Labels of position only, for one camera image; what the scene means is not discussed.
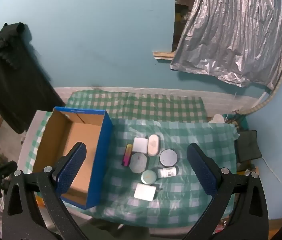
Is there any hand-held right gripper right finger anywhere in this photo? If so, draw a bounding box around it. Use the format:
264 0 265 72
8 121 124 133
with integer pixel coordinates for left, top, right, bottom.
182 143 270 240

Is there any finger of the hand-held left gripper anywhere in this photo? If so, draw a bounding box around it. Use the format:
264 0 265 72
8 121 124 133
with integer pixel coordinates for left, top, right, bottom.
0 161 18 180

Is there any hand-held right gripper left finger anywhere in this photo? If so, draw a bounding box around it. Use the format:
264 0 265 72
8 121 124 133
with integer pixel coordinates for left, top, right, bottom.
2 142 91 240

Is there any blue cardboard box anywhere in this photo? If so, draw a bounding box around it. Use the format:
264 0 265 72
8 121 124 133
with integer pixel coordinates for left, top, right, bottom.
32 106 113 210

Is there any round grey puck speaker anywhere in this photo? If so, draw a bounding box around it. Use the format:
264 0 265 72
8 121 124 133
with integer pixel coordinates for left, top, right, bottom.
159 149 178 167

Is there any white pill bottle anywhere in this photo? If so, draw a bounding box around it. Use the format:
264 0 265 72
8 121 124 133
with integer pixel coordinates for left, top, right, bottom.
157 166 179 178

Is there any white oval case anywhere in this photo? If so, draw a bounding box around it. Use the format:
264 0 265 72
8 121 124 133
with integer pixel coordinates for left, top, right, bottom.
148 134 160 157

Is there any round green tin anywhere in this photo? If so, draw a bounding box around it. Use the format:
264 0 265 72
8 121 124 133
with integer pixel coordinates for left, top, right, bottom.
141 170 157 185

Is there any pink and yellow rectangular pack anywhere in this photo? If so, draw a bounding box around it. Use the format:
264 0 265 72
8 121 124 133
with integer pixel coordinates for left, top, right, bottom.
122 144 134 167

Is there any large white square charger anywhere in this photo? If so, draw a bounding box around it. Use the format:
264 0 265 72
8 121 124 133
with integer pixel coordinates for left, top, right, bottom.
134 183 158 200

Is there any white octagonal plug adapter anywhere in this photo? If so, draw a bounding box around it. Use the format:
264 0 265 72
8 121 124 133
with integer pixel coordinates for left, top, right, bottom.
129 152 148 173

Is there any small white square charger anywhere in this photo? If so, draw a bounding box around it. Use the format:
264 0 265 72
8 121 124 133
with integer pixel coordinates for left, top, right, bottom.
132 137 148 154

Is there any green white checked plastic tablecloth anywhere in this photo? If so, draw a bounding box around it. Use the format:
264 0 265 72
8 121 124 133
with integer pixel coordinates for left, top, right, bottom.
24 110 239 228

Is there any black cushion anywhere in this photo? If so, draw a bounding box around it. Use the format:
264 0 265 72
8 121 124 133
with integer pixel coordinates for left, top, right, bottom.
235 130 262 163

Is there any white cup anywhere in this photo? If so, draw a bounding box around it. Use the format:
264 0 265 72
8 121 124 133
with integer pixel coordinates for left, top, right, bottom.
208 114 225 123

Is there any black hanging garment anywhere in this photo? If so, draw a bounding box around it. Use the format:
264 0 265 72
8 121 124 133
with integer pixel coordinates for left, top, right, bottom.
0 22 66 134

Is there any green beige checked cloth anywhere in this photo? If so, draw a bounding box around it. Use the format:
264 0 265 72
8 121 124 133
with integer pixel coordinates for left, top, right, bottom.
66 90 208 124

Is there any wooden plank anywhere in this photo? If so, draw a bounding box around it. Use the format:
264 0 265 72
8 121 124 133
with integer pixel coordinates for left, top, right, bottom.
153 51 176 61

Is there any silver foil curtain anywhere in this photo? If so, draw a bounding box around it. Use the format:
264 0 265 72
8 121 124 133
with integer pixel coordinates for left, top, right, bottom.
170 0 282 90

